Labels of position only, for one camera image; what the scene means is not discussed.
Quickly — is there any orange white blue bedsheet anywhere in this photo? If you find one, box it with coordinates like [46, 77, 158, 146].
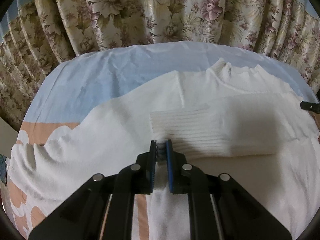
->
[4, 41, 316, 240]

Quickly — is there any white knit sweater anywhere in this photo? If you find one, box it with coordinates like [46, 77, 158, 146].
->
[8, 59, 319, 238]

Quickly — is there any grey leaning board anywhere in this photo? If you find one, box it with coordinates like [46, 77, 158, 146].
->
[0, 118, 18, 158]

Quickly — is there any floral blue curtain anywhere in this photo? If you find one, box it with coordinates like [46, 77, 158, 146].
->
[1, 0, 319, 129]

